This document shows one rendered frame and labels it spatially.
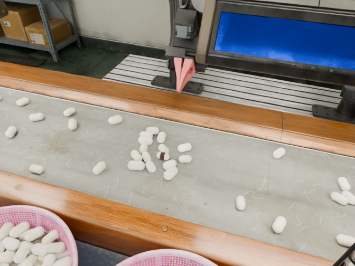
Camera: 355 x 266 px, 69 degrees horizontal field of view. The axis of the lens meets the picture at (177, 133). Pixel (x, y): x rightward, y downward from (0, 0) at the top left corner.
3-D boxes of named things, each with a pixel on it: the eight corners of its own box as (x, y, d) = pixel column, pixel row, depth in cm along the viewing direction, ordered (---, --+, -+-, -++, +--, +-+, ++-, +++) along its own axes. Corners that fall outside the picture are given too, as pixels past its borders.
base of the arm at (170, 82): (201, 75, 92) (206, 67, 98) (149, 66, 97) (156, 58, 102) (199, 94, 98) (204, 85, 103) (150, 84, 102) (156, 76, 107)
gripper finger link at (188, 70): (186, 88, 60) (195, 51, 61) (156, 83, 61) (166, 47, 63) (189, 98, 66) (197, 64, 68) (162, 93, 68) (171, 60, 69)
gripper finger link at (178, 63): (196, 90, 59) (205, 53, 61) (166, 85, 61) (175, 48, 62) (198, 100, 66) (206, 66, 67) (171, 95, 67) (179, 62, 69)
